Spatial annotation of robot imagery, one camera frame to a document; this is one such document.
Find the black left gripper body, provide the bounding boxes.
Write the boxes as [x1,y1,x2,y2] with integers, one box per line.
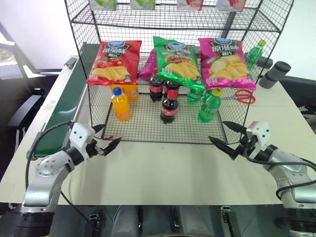
[86,138,106,158]

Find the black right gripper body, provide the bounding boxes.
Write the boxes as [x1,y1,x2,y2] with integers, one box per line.
[233,135,258,160]

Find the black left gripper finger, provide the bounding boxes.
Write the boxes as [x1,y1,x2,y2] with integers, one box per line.
[102,137,122,157]
[92,124,106,135]

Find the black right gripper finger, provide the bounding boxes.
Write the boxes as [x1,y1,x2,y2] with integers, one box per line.
[222,120,248,135]
[208,136,237,161]

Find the green conveyor belt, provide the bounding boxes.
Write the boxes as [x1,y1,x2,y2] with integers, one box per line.
[32,42,102,158]

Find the orange soda bottle blue cap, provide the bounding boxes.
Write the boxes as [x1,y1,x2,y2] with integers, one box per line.
[110,86,131,123]

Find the green soda bottle yellow cap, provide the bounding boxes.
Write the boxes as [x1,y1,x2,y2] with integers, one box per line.
[197,88,223,123]
[245,39,267,72]

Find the magenta potato chips bag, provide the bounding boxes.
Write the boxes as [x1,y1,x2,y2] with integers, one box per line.
[138,49,158,82]
[198,37,257,91]

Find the small cola bottle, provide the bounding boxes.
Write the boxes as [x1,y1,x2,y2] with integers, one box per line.
[149,68,165,102]
[164,80,180,99]
[160,93,179,124]

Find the dark grey cylinder object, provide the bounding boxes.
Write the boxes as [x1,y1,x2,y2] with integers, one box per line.
[256,57,291,89]

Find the red potato chips bag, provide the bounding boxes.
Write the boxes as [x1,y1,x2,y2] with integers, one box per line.
[86,40,143,86]

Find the black office chair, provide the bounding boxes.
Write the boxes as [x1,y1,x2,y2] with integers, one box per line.
[0,70,61,178]

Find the green potato chips bag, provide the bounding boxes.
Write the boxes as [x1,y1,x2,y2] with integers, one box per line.
[153,36,205,91]

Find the red drink carton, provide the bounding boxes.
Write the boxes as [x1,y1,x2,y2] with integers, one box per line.
[177,0,203,11]
[216,0,247,12]

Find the green drink carton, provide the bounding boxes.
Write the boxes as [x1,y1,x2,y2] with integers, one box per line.
[89,0,118,10]
[129,0,156,10]

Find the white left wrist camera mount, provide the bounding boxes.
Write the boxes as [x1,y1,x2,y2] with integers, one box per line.
[66,122,96,161]

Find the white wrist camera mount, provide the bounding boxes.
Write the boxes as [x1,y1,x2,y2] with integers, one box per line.
[66,122,96,161]
[246,120,272,158]

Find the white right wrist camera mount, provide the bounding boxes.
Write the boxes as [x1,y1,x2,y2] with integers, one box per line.
[246,120,272,158]

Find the red handled scissors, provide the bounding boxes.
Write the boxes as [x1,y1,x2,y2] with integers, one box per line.
[221,89,257,104]

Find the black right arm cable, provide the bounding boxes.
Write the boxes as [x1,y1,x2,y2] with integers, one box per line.
[243,148,316,200]

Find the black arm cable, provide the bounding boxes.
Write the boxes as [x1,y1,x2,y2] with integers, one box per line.
[243,148,316,200]
[25,120,75,196]

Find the thin black cable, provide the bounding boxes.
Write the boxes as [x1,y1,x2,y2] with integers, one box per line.
[59,191,99,237]

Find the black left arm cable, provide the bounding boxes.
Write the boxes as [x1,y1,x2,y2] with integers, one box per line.
[25,120,75,196]

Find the black wire mesh rack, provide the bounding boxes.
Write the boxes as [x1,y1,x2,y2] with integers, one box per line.
[63,0,296,145]

